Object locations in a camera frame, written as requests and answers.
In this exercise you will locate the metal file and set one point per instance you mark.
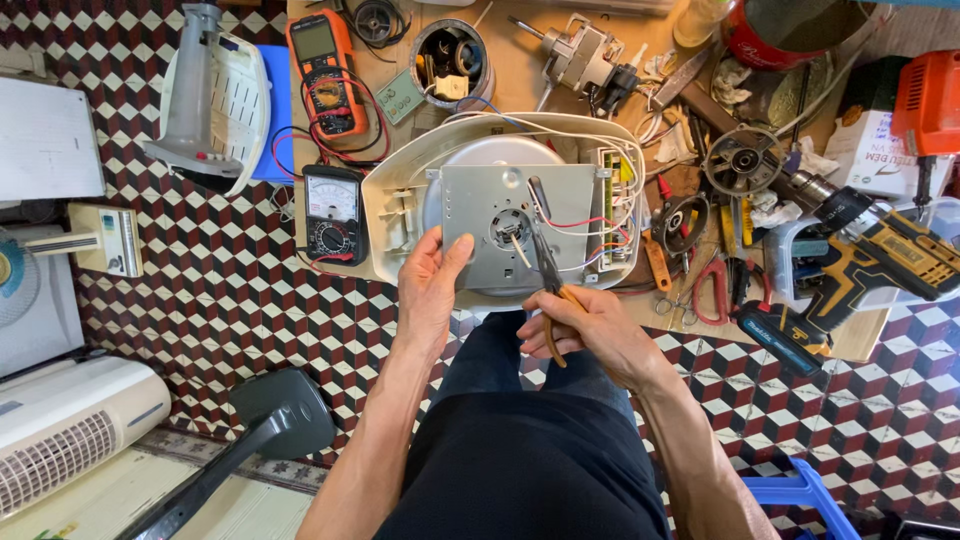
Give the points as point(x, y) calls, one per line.
point(681, 77)

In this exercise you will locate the round silver motor end cap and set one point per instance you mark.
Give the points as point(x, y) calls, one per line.
point(744, 160)

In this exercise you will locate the person's dark trousers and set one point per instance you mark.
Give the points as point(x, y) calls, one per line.
point(525, 450)

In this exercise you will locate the white fan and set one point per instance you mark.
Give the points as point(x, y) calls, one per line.
point(30, 300)

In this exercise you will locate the cream fan control housing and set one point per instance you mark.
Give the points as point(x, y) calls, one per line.
point(109, 240)

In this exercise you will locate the orange power tool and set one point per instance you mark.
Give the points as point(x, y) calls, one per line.
point(930, 101)

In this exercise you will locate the white cardboard box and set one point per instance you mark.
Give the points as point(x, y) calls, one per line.
point(874, 154)

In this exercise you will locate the red metal tin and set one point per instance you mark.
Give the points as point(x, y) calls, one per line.
point(780, 30)

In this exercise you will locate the red and black test leads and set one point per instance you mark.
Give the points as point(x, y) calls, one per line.
point(375, 112)

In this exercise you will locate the clear plastic container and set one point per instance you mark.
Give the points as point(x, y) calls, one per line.
point(787, 262)

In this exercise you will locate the crumpled white tissue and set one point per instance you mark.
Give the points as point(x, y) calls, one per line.
point(730, 81)

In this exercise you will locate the cooker control circuit board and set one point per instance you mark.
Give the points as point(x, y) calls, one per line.
point(619, 202)

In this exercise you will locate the black motor bracket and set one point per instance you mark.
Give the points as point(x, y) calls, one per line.
point(679, 223)

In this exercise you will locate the orange digital multimeter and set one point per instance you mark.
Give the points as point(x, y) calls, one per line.
point(322, 67)

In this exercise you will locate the black analog multimeter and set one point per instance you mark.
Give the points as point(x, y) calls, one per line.
point(334, 214)

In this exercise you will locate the metal tin with parts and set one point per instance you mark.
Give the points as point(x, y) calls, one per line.
point(450, 64)

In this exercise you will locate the white flat panel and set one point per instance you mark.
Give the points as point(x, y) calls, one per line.
point(45, 142)

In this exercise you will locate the grey fan stand white base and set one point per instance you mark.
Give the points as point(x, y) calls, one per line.
point(202, 105)

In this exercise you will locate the grey fan motor with shaft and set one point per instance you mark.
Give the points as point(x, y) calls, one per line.
point(581, 60)

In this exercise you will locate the person's right hand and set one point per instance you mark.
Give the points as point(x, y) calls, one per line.
point(604, 334)

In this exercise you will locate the blue plastic stool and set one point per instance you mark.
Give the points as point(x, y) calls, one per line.
point(806, 491)
point(276, 112)

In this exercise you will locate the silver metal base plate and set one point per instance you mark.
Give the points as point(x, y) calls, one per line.
point(480, 199)

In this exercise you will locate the small green circuit board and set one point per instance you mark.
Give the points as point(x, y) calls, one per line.
point(400, 96)

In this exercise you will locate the person's right fingers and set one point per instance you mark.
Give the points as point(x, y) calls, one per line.
point(544, 334)

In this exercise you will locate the white rice cooker housing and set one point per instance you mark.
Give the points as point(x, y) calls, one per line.
point(397, 172)

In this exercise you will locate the white air cooler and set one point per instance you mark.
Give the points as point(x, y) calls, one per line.
point(67, 427)

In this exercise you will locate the dark grey fan stand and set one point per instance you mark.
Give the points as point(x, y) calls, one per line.
point(285, 412)

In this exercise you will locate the person's left hand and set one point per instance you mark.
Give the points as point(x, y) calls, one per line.
point(424, 300)

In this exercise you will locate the small metal scissors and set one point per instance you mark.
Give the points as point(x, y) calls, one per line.
point(677, 307)

